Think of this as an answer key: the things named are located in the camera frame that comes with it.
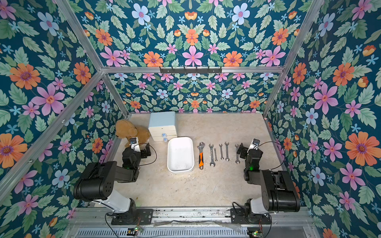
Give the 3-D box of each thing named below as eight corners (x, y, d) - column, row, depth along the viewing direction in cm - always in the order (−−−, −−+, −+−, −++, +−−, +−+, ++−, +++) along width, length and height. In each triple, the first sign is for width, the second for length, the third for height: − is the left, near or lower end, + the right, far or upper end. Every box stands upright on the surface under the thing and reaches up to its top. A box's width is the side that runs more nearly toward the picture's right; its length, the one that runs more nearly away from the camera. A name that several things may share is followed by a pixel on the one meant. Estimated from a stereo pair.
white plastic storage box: (165, 174, 90) (162, 170, 85) (170, 142, 105) (168, 137, 100) (193, 174, 90) (193, 170, 85) (194, 142, 105) (194, 137, 100)
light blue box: (152, 141, 104) (146, 128, 92) (156, 126, 113) (151, 111, 101) (176, 141, 104) (173, 127, 92) (178, 126, 113) (176, 111, 101)
